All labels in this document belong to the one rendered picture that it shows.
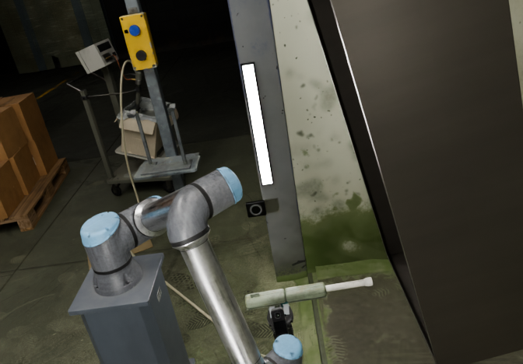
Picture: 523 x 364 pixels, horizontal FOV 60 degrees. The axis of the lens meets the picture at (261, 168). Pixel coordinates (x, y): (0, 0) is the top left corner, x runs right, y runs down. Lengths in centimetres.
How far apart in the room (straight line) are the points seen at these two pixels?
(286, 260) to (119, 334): 108
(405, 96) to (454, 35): 16
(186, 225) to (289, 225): 131
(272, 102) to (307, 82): 19
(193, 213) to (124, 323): 75
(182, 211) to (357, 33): 64
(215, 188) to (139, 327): 78
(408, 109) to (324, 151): 124
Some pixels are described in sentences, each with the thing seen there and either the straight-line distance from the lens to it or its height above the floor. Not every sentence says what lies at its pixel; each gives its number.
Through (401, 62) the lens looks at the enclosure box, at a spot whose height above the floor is 145.
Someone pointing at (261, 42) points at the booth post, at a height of 136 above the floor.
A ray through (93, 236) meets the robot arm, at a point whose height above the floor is 89.
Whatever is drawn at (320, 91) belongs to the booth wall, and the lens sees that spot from 221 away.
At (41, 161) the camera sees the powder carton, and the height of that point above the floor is 29.
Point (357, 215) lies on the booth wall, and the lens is 252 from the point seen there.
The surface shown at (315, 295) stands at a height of 54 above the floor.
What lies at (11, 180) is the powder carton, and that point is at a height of 35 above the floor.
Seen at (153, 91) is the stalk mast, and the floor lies 116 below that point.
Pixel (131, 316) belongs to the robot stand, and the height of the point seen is 57.
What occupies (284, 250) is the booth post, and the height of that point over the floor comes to 22.
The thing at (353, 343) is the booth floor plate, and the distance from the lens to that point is 229.
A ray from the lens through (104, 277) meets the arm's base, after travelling 186.
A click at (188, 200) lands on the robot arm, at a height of 114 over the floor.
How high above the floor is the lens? 171
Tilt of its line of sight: 25 degrees down
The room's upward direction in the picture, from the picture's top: 10 degrees counter-clockwise
